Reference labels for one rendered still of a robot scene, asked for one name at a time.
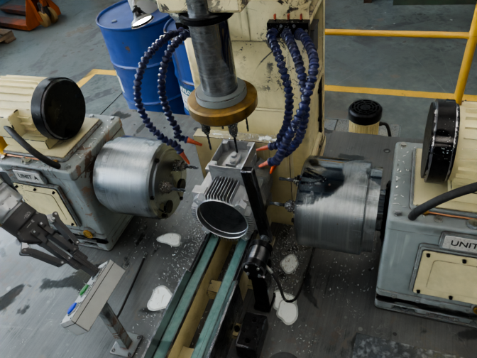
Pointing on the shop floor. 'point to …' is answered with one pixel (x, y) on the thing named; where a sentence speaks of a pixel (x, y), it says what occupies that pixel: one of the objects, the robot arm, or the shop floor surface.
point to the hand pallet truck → (32, 10)
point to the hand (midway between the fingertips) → (83, 264)
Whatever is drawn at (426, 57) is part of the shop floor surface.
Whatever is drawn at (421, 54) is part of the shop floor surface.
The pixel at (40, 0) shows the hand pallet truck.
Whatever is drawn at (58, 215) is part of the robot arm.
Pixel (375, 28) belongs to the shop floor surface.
